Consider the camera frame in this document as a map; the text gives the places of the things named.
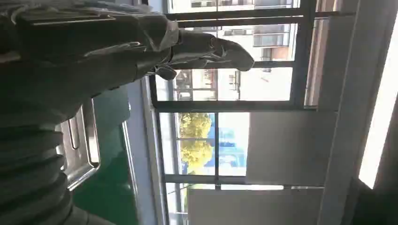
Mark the grey roller blind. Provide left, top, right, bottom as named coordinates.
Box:
left=245, top=111, right=338, bottom=187

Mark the long ceiling light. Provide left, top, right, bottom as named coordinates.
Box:
left=358, top=29, right=398, bottom=190

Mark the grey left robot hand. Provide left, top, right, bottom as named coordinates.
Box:
left=0, top=0, right=255, bottom=128

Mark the ribbed grey left arm sleeve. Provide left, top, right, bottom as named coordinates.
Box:
left=0, top=119, right=115, bottom=225

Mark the steel tray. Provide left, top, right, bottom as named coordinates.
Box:
left=54, top=98, right=101, bottom=191

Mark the dark window frame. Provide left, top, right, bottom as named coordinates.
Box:
left=148, top=0, right=357, bottom=225

